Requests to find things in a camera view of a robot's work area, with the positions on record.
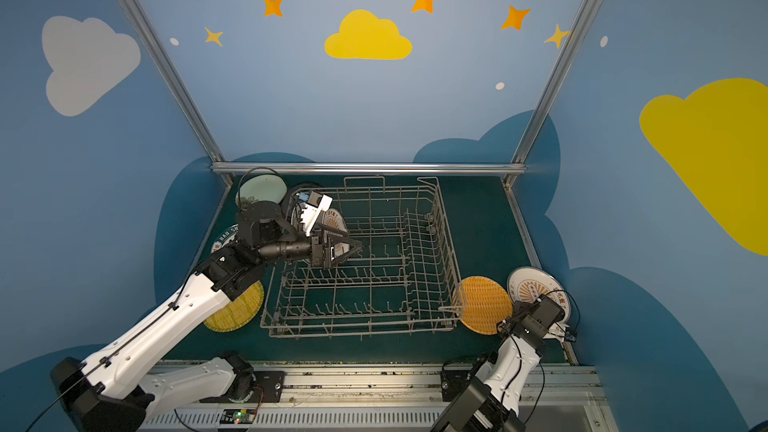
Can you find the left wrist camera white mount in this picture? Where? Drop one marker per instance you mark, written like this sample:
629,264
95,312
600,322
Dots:
312,205

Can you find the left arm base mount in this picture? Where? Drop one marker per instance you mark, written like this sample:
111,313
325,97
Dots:
263,386

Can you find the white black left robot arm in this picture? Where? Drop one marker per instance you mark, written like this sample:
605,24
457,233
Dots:
113,388

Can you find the left green circuit board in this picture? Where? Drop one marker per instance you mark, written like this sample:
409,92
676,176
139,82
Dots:
237,417

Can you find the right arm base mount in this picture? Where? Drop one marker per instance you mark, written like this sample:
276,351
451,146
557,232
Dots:
453,380

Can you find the pale green floral plate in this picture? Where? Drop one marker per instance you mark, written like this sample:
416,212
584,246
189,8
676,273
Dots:
266,187

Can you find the orange woven plate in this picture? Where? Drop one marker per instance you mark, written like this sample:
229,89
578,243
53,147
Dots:
485,304

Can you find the horizontal aluminium frame bar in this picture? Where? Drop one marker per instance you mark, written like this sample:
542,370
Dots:
372,168

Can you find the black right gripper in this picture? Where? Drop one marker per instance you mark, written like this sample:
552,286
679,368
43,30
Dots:
553,309

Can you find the diagonal aluminium post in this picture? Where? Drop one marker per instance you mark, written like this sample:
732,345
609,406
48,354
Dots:
140,21
580,26

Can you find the aluminium rail base frame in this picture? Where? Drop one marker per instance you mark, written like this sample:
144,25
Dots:
394,397

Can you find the yellow woven plate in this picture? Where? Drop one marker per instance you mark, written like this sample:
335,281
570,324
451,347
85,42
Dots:
238,313

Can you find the white plate green text rim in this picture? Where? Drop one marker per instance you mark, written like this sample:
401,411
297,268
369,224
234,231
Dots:
226,237

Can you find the grey wire dish rack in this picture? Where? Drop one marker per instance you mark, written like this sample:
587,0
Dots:
404,280

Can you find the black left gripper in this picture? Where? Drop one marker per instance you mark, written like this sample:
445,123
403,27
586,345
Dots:
323,246

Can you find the left diagonal aluminium post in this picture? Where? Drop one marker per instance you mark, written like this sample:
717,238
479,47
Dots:
140,21

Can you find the right diagonal aluminium post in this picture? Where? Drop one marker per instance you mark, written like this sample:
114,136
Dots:
580,26

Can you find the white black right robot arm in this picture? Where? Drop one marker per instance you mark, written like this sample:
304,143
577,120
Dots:
490,401

